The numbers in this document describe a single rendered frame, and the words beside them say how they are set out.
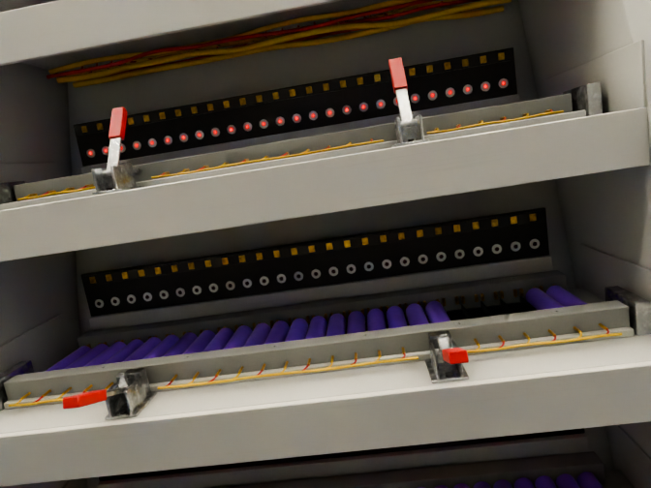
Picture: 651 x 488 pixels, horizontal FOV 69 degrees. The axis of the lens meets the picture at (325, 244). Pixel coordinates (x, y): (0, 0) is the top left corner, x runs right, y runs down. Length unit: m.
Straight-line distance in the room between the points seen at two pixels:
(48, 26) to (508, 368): 0.51
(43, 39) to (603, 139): 0.50
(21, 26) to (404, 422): 0.49
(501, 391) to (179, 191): 0.30
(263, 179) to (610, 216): 0.32
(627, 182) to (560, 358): 0.17
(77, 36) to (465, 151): 0.37
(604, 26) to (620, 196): 0.15
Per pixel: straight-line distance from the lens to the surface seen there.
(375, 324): 0.46
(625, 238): 0.50
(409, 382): 0.39
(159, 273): 0.59
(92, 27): 0.53
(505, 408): 0.40
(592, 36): 0.53
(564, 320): 0.45
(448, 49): 0.67
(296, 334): 0.47
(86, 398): 0.40
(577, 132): 0.43
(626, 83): 0.47
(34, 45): 0.56
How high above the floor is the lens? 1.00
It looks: 8 degrees up
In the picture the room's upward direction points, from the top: 7 degrees counter-clockwise
